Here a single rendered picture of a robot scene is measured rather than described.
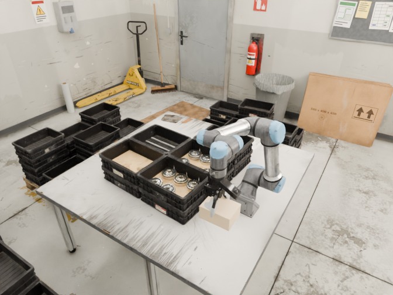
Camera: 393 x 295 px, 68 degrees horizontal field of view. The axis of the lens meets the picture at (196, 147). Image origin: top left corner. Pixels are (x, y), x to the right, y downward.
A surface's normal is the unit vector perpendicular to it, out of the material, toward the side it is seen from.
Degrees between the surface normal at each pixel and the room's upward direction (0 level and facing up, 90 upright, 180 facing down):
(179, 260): 0
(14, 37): 90
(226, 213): 0
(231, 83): 90
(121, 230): 0
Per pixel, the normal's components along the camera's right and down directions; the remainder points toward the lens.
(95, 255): 0.00, -0.85
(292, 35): -0.54, 0.45
